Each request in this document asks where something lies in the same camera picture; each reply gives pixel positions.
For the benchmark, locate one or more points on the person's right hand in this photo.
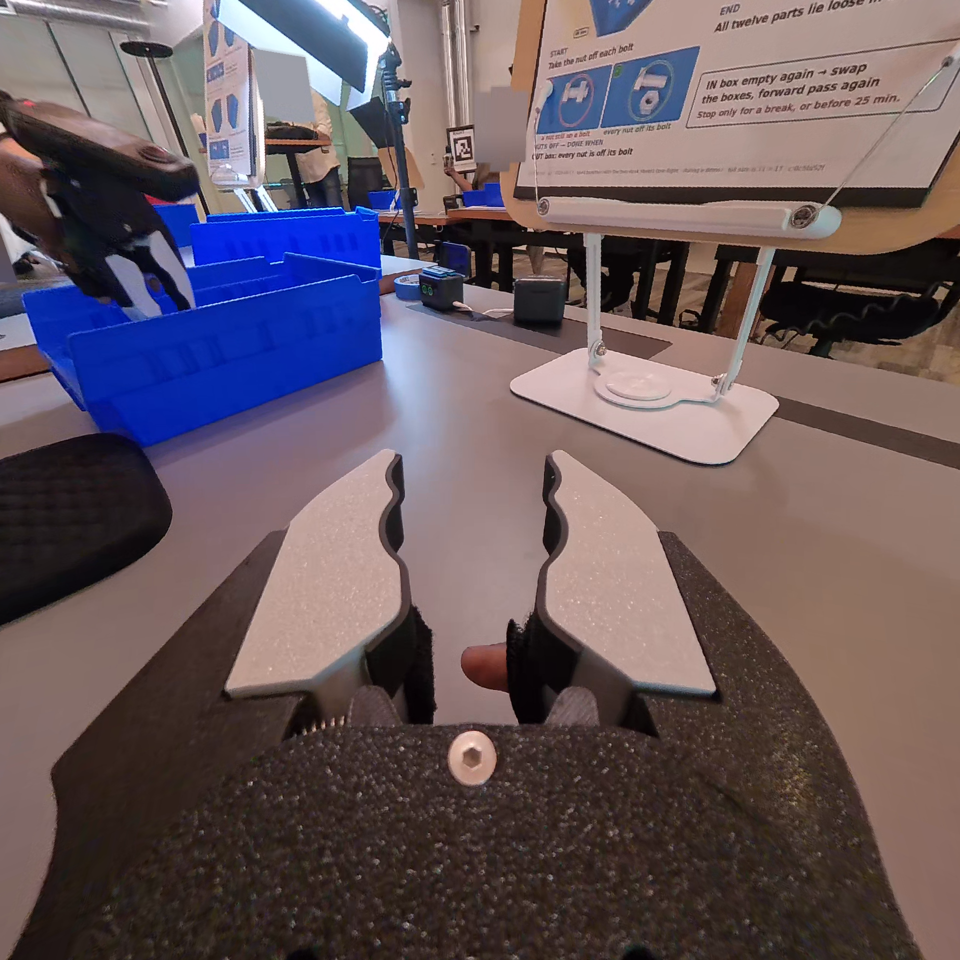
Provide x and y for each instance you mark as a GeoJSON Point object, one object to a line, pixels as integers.
{"type": "Point", "coordinates": [486, 666]}

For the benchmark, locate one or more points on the black floor lamp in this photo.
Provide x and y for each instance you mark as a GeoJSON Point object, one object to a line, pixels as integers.
{"type": "Point", "coordinates": [146, 49]}

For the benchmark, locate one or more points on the instruction sheet on stand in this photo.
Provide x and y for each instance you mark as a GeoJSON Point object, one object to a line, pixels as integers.
{"type": "Point", "coordinates": [229, 97]}

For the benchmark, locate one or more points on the printed marker sign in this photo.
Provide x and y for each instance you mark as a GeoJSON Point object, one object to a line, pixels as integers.
{"type": "Point", "coordinates": [461, 148]}

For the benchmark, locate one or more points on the wood-top desk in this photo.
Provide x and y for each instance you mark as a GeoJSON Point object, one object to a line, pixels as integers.
{"type": "Point", "coordinates": [427, 219]}

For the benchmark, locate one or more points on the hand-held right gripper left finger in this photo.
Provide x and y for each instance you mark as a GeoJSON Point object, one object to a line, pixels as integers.
{"type": "Point", "coordinates": [330, 592]}

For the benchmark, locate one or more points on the row of small blue bins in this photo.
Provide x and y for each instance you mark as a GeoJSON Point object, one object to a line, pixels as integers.
{"type": "Point", "coordinates": [484, 196]}

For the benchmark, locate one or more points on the black wrist rest pad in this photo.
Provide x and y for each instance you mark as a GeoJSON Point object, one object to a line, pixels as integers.
{"type": "Point", "coordinates": [67, 510]}

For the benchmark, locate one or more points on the person's left hand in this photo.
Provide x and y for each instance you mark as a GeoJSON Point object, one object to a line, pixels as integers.
{"type": "Point", "coordinates": [30, 195]}

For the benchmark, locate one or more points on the blue tape roll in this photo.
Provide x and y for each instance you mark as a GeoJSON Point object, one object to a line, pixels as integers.
{"type": "Point", "coordinates": [405, 289]}

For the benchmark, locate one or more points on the studio light panel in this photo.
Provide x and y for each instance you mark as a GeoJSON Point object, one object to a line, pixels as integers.
{"type": "Point", "coordinates": [315, 37]}

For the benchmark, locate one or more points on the black battery charger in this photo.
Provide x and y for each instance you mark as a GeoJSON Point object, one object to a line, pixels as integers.
{"type": "Point", "coordinates": [441, 289]}

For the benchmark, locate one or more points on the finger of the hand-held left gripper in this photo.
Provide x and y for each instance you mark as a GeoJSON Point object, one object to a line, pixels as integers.
{"type": "Point", "coordinates": [172, 270]}
{"type": "Point", "coordinates": [124, 289]}

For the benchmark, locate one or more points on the blue plastic bin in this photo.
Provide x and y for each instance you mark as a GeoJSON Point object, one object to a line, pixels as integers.
{"type": "Point", "coordinates": [225, 367]}
{"type": "Point", "coordinates": [176, 221]}
{"type": "Point", "coordinates": [300, 236]}

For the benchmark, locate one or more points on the wooden display board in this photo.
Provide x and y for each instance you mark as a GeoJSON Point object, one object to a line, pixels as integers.
{"type": "Point", "coordinates": [525, 214]}

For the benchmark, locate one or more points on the dark grey case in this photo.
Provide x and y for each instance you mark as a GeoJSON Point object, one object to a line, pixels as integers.
{"type": "Point", "coordinates": [540, 300]}

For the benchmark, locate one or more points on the black office chair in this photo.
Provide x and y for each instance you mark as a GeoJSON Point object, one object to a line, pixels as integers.
{"type": "Point", "coordinates": [847, 315]}

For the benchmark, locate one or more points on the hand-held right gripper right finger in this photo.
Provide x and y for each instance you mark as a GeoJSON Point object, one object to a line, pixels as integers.
{"type": "Point", "coordinates": [622, 600]}

